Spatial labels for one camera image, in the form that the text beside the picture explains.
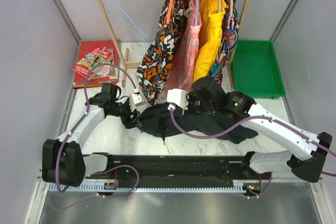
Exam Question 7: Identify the pink patterned shorts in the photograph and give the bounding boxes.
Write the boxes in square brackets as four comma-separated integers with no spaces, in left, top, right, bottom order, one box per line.
[164,0,202,92]

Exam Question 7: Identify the blue wire hanger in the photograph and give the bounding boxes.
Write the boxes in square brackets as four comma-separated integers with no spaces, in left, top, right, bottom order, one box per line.
[105,0,147,42]

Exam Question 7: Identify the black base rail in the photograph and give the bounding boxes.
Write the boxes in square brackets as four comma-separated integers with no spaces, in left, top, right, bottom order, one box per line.
[89,155,270,187]

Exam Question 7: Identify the wooden clothes rack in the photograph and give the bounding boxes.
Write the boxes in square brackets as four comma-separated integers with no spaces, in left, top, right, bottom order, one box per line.
[96,0,250,89]

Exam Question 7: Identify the colourful paperback book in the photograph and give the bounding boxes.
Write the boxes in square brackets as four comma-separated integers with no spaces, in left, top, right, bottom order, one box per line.
[72,47,114,77]

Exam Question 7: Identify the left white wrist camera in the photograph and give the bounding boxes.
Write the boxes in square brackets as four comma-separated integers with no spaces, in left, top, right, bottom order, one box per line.
[129,93,145,112]

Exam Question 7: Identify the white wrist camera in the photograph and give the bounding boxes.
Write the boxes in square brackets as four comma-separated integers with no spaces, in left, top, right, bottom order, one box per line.
[129,93,145,112]
[166,89,189,110]

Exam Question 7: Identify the pink illustrated book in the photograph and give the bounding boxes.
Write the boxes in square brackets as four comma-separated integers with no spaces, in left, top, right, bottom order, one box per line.
[90,48,116,80]

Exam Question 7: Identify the green plastic tray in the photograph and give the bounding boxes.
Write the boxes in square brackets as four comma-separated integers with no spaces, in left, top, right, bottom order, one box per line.
[232,40,286,99]

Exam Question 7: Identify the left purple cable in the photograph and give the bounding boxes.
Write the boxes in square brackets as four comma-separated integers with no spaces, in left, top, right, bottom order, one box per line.
[48,63,140,210]

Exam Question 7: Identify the purple cable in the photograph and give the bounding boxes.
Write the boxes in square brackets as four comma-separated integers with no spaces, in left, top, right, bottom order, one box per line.
[48,63,140,210]
[169,103,336,177]

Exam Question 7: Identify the camouflage orange black shorts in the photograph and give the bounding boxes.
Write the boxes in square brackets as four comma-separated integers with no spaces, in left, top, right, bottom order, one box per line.
[136,0,187,105]

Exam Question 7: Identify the yellow shorts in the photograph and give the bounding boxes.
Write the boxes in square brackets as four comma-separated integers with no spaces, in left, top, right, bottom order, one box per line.
[193,0,225,82]

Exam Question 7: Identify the comic print shorts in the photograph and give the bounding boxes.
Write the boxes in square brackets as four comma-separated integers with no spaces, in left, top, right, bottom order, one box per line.
[208,0,239,86]

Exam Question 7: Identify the orange thin book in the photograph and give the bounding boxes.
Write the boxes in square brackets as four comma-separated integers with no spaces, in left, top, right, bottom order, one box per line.
[73,82,103,89]

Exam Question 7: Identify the large red book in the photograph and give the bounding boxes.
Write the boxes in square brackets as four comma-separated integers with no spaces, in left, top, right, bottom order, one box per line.
[73,40,119,83]

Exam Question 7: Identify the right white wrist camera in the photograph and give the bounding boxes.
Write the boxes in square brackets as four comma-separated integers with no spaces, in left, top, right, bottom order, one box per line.
[166,89,189,110]

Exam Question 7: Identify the grey slotted cable duct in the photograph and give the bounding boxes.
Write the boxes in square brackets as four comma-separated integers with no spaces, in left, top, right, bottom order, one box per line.
[48,179,260,193]

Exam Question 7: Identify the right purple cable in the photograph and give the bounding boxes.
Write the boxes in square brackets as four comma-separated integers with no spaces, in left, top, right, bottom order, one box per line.
[169,103,336,177]

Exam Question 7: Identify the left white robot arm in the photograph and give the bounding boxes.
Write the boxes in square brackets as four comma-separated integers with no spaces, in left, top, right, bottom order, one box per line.
[41,84,144,193]

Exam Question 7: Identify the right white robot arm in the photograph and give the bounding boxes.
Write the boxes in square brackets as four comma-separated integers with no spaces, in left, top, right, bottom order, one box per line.
[177,77,332,183]

